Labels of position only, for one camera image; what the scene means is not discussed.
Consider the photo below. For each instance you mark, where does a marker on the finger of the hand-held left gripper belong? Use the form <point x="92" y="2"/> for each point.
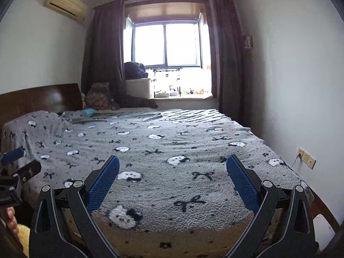
<point x="27" y="170"/>
<point x="13" y="155"/>

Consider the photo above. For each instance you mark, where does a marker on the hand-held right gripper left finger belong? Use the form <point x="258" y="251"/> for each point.
<point x="103" y="185"/>

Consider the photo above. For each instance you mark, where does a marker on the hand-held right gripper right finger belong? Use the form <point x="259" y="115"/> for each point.
<point x="242" y="182"/>

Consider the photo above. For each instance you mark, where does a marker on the person's left hand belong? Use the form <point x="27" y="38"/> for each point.
<point x="12" y="219"/>

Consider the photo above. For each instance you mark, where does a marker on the grey printed pillow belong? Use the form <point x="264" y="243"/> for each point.
<point x="35" y="131"/>

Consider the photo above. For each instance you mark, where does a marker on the dark wooden headboard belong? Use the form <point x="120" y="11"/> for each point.
<point x="40" y="99"/>

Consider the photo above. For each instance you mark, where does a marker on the yellow fleece garment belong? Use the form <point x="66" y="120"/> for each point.
<point x="22" y="237"/>

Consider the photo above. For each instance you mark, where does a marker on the teal cloth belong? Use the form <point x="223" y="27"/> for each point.
<point x="89" y="112"/>

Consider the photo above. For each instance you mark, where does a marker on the grey printed fleece blanket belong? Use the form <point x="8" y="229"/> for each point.
<point x="172" y="150"/>

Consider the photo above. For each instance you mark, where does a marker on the brown patterned cushion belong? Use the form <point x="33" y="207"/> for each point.
<point x="100" y="96"/>

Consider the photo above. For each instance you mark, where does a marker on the row of small figurines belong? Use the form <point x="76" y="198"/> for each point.
<point x="197" y="91"/>

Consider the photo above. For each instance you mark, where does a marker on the white window sill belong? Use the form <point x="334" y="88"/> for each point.
<point x="185" y="96"/>

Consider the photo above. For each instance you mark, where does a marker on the white storage box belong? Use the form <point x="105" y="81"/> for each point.
<point x="138" y="88"/>

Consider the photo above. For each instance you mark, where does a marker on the white dish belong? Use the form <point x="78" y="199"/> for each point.
<point x="162" y="94"/>

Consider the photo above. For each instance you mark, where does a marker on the dark blue clothes pile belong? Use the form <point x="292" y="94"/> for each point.
<point x="135" y="70"/>

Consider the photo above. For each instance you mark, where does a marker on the dark brown curtain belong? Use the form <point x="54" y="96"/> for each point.
<point x="228" y="53"/>
<point x="104" y="53"/>

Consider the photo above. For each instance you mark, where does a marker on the clip drying hanger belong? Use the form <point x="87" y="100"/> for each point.
<point x="165" y="71"/>

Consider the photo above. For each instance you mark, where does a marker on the dark framed window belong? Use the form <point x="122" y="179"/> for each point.
<point x="166" y="45"/>

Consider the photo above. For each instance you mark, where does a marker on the brown roller blind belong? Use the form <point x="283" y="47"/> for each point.
<point x="164" y="12"/>

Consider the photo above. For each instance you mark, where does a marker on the beige wall socket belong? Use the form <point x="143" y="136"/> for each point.
<point x="311" y="162"/>
<point x="306" y="157"/>
<point x="300" y="153"/>

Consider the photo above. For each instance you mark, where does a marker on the wooden bed frame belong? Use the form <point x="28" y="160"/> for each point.
<point x="322" y="209"/>

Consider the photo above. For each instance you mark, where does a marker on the small wall shelf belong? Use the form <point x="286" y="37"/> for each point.
<point x="248" y="42"/>

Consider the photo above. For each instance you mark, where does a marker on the beige wall air conditioner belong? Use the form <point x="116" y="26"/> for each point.
<point x="65" y="4"/>

